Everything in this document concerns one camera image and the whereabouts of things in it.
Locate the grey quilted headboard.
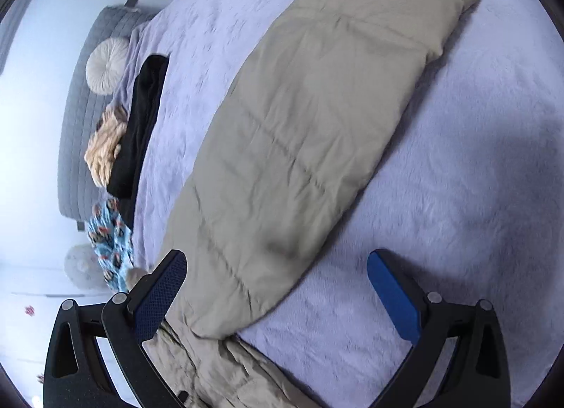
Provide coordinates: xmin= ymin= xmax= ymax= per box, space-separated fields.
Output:
xmin=57 ymin=5 xmax=157 ymax=220

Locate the blue cartoon print garment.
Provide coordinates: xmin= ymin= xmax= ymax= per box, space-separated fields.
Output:
xmin=86 ymin=197 xmax=135 ymax=292

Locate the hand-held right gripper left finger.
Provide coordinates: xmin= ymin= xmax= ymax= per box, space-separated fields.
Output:
xmin=42 ymin=249 xmax=190 ymax=408

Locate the beige puffer jacket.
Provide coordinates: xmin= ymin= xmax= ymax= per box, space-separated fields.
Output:
xmin=143 ymin=0 xmax=482 ymax=408

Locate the round white cushion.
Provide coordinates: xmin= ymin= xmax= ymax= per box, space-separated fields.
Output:
xmin=86 ymin=38 xmax=129 ymax=94

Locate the purple plush blanket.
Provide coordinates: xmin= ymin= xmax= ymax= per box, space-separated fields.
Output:
xmin=106 ymin=0 xmax=564 ymax=408

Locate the black garment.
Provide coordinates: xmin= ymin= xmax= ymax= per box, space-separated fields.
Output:
xmin=106 ymin=54 xmax=170 ymax=226

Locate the white bag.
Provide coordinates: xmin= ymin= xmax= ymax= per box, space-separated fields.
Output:
xmin=64 ymin=245 xmax=104 ymax=289

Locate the cream striped garment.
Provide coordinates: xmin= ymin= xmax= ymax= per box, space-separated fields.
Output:
xmin=85 ymin=105 xmax=129 ymax=186

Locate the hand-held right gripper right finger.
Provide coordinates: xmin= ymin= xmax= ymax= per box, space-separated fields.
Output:
xmin=367 ymin=249 xmax=512 ymax=408

